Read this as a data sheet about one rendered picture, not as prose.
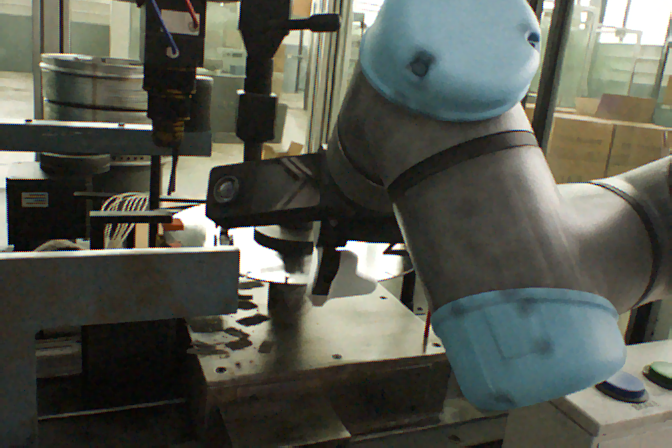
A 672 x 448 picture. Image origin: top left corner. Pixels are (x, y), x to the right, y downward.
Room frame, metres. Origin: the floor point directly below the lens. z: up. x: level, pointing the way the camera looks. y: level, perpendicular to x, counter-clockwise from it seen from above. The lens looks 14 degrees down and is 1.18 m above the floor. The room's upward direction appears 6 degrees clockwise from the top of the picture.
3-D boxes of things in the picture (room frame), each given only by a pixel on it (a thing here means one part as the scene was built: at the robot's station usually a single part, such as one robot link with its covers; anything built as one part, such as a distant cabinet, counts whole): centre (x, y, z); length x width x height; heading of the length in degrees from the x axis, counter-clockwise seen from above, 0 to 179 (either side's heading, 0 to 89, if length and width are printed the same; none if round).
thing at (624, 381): (0.52, -0.29, 0.90); 0.04 x 0.04 x 0.02
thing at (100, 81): (1.35, 0.54, 0.93); 0.31 x 0.31 x 0.36
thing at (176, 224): (0.65, 0.23, 0.95); 0.10 x 0.03 x 0.07; 115
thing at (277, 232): (0.73, 0.05, 0.96); 0.11 x 0.11 x 0.03
